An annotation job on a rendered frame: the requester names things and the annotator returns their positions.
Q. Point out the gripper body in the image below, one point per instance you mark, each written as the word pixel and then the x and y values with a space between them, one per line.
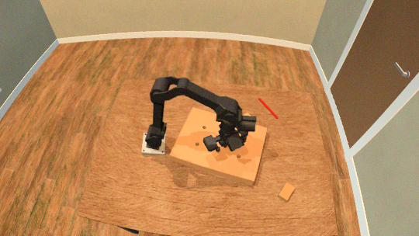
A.
pixel 211 142

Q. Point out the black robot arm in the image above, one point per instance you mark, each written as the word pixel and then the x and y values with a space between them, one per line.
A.
pixel 226 110

